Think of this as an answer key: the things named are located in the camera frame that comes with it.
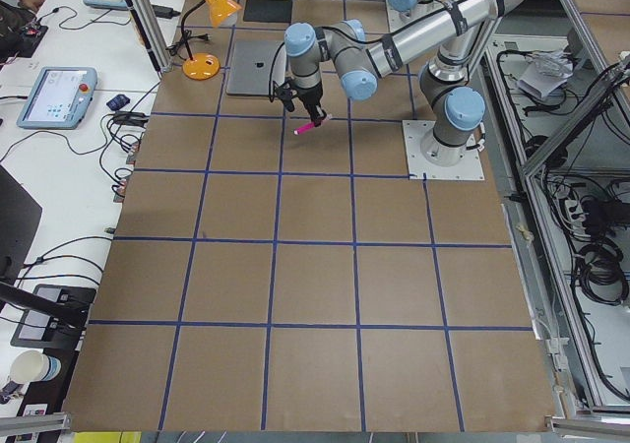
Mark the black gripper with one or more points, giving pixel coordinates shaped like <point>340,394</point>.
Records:
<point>310,99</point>

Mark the pink pen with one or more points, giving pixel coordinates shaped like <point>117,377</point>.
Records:
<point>311,125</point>

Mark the black mousepad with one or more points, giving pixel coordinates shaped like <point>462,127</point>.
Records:
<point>268,11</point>

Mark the grey closed laptop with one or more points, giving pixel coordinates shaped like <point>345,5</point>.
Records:
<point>253,64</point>

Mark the black power adapter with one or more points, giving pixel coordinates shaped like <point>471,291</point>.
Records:
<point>165,12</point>

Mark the small dark blue pouch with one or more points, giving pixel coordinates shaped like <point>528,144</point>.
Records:
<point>118,102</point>

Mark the teach pendant near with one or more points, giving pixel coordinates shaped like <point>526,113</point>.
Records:
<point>59,98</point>

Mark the white power strip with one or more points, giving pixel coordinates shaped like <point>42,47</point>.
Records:
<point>573,211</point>

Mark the white paper cup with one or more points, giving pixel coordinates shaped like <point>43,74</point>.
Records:
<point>34,366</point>

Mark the aluminium frame post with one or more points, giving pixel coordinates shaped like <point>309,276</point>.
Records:
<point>146,23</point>

